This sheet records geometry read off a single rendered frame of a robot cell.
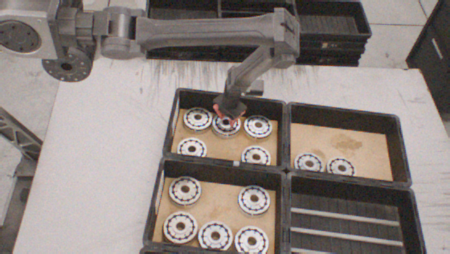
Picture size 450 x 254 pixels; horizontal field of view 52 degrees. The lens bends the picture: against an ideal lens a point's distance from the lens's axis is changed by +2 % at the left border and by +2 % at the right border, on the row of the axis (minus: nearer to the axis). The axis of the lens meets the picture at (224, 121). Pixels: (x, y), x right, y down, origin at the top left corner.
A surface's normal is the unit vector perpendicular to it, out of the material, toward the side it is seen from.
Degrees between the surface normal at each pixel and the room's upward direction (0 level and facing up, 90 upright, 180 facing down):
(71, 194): 0
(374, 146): 0
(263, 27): 31
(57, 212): 0
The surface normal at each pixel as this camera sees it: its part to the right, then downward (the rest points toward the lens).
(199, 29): -0.11, -0.18
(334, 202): 0.08, -0.63
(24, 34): 0.04, 0.78
